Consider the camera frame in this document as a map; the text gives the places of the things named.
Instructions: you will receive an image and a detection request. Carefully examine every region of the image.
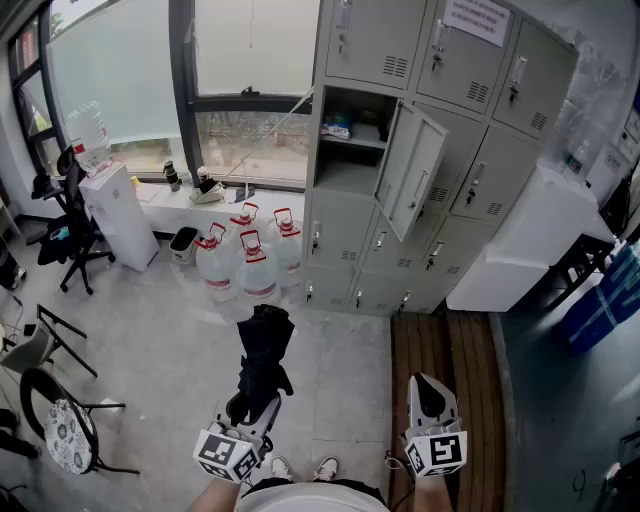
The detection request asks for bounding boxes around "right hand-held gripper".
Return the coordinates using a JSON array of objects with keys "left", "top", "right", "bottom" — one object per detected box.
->
[{"left": 401, "top": 372, "right": 469, "bottom": 479}]

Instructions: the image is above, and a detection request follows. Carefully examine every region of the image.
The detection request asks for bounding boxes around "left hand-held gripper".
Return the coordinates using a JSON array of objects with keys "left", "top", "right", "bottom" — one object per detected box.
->
[{"left": 193, "top": 392, "right": 283, "bottom": 485}]

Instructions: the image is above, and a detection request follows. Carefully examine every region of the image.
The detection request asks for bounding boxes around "grey metal locker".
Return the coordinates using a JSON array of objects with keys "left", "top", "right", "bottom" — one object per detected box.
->
[{"left": 301, "top": 0, "right": 580, "bottom": 317}]

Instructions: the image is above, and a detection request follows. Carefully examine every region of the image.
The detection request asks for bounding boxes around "person's right forearm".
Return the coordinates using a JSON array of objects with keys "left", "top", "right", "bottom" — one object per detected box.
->
[{"left": 412, "top": 472, "right": 455, "bottom": 512}]

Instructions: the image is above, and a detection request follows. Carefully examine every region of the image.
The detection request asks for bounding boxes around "person's left forearm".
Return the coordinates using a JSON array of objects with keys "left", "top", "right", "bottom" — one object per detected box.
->
[{"left": 187, "top": 477, "right": 242, "bottom": 512}]

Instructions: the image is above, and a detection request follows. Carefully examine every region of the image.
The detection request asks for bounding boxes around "person's left white shoe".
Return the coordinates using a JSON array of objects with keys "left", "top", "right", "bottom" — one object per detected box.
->
[{"left": 269, "top": 454, "right": 294, "bottom": 483}]

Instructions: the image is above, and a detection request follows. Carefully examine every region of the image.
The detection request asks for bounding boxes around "person's white shoe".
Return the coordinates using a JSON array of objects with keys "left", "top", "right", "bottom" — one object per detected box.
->
[
  {"left": 269, "top": 454, "right": 294, "bottom": 483},
  {"left": 313, "top": 455, "right": 340, "bottom": 483}
]

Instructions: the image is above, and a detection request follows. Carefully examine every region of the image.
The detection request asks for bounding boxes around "person's right white shoe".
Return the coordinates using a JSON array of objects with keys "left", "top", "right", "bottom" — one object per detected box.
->
[{"left": 313, "top": 455, "right": 340, "bottom": 483}]

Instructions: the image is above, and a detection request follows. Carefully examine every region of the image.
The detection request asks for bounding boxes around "brown wooden floor platform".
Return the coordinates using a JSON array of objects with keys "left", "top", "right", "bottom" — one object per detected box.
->
[{"left": 389, "top": 312, "right": 509, "bottom": 512}]

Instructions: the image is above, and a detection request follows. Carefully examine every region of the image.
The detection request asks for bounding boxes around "person's white shirt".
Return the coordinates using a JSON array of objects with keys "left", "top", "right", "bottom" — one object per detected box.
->
[{"left": 237, "top": 482, "right": 391, "bottom": 512}]

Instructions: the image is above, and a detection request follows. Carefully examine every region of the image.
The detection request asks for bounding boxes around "small white trash bin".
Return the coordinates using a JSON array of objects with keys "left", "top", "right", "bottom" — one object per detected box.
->
[{"left": 168, "top": 226, "right": 200, "bottom": 266}]

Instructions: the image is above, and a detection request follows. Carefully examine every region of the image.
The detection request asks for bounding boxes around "black chair with patterned cushion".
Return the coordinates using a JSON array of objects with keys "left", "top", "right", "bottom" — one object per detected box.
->
[{"left": 19, "top": 367, "right": 141, "bottom": 476}]

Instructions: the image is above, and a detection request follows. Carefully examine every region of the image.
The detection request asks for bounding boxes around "beige folding chair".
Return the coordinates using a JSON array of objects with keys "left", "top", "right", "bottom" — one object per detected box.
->
[{"left": 0, "top": 303, "right": 99, "bottom": 379}]

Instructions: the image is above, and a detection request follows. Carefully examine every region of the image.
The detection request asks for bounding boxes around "white low cabinet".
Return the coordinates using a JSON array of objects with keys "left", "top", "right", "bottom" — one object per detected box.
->
[{"left": 446, "top": 164, "right": 616, "bottom": 314}]

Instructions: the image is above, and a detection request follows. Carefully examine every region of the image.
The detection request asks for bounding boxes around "blue taped box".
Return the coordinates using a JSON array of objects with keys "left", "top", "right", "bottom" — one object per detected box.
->
[{"left": 567, "top": 239, "right": 640, "bottom": 356}]

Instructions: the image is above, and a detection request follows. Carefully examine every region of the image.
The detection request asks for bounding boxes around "white water dispenser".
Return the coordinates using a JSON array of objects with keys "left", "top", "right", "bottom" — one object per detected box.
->
[{"left": 78, "top": 160, "right": 160, "bottom": 273}]

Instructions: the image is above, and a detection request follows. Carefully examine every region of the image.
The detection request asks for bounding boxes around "dark thermos bottle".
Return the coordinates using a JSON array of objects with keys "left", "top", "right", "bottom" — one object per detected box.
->
[{"left": 162, "top": 159, "right": 183, "bottom": 193}]

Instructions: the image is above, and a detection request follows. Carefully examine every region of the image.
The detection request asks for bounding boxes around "black office chair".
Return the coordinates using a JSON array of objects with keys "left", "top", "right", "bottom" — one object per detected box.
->
[{"left": 30, "top": 145, "right": 117, "bottom": 296}]

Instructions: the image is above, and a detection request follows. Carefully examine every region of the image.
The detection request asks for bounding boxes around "blue and white packet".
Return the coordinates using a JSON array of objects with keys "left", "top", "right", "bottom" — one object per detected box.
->
[{"left": 320, "top": 112, "right": 353, "bottom": 140}]

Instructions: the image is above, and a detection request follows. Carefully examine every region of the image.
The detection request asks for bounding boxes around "black bag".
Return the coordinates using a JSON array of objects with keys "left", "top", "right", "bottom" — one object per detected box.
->
[{"left": 599, "top": 172, "right": 635, "bottom": 237}]

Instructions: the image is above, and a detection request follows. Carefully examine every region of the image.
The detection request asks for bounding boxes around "clear dispenser water bottle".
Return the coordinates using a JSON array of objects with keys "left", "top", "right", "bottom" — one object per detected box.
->
[{"left": 64, "top": 102, "right": 114, "bottom": 177}]

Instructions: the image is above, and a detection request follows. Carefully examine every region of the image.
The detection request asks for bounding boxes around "black framed window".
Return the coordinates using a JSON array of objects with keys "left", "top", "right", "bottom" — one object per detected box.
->
[{"left": 7, "top": 0, "right": 321, "bottom": 192}]

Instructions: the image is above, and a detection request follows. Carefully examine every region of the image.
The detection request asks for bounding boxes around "white paper notice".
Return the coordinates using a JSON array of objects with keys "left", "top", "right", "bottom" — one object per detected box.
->
[{"left": 442, "top": 0, "right": 512, "bottom": 49}]

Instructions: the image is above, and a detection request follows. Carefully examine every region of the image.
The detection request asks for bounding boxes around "thin black cable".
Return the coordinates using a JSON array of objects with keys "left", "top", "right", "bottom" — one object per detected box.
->
[{"left": 383, "top": 449, "right": 417, "bottom": 504}]

